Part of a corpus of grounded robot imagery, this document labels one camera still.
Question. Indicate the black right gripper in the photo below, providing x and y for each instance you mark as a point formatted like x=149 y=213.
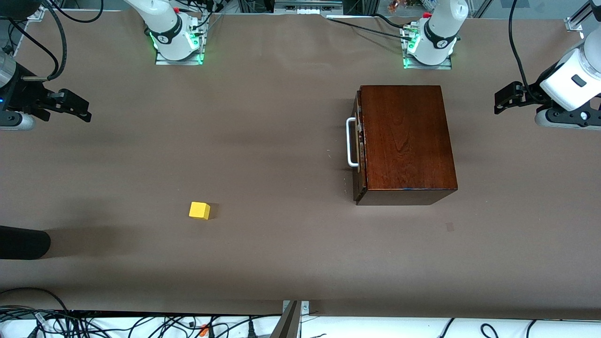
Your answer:
x=24 y=97

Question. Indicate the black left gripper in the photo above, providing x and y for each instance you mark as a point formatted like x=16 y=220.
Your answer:
x=528 y=95

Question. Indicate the yellow wooden block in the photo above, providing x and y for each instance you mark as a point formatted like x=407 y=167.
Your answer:
x=199 y=210

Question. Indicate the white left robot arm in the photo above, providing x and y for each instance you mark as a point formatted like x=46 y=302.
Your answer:
x=441 y=28

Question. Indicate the dark brown wooden cabinet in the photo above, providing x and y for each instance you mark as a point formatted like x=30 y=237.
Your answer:
x=408 y=141

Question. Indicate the black ribbed cylinder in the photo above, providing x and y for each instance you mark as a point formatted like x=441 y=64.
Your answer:
x=23 y=242

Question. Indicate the grey power strip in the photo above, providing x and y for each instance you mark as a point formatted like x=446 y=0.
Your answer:
x=307 y=5

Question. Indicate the aluminium frame profile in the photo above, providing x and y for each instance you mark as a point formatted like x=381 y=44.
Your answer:
x=37 y=13
x=575 y=23

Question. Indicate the metal bracket with dark beam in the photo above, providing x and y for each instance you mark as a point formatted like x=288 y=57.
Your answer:
x=288 y=321

